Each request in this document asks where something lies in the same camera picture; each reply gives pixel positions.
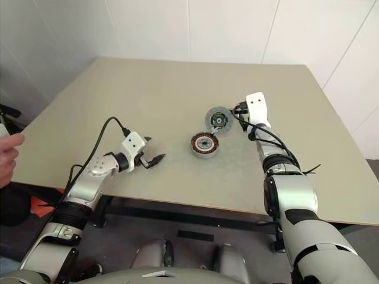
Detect grey right robot leg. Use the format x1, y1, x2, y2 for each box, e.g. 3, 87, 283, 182
214, 244, 248, 276

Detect black round bag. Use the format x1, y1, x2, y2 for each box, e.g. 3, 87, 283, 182
0, 189, 32, 228

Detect black metal table frame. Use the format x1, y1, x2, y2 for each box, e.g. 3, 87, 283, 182
88, 192, 288, 253

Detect grey left robot leg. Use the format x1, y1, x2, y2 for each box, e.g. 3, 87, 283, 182
131, 238, 175, 269

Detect round grey motor lid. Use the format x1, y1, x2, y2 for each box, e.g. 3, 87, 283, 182
205, 105, 232, 134

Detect red orange object under table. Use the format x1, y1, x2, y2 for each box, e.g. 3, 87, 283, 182
29, 195, 65, 220

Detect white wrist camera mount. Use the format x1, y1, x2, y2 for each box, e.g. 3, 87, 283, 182
120, 132, 146, 173
245, 92, 272, 128

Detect blue jeans leg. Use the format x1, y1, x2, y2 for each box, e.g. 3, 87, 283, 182
0, 256, 21, 277

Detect black sneaker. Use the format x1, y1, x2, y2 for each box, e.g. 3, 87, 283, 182
78, 262, 104, 280

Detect person's bare hand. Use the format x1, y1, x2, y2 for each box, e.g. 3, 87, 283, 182
0, 133, 26, 189

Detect black floor tape strip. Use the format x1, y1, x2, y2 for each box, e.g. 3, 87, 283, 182
176, 229, 214, 243

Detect black folding cart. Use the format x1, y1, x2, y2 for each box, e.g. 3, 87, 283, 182
0, 103, 23, 133

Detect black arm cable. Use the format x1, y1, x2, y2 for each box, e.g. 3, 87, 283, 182
230, 102, 301, 172
53, 117, 131, 214

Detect grey robot torso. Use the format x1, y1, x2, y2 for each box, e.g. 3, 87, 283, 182
63, 266, 246, 284

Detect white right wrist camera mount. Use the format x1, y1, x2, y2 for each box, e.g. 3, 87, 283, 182
245, 92, 272, 128

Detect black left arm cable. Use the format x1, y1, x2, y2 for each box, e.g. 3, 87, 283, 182
53, 117, 131, 214

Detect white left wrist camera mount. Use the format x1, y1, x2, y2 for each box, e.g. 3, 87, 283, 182
120, 132, 146, 173

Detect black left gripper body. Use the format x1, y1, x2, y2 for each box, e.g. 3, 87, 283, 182
134, 150, 150, 168

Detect grey robot leg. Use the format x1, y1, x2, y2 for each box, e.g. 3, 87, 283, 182
131, 238, 175, 269
214, 244, 248, 276

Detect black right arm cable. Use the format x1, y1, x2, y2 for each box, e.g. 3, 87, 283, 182
230, 102, 301, 172

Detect grey motor housing copper windings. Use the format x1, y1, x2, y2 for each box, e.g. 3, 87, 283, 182
189, 132, 220, 160

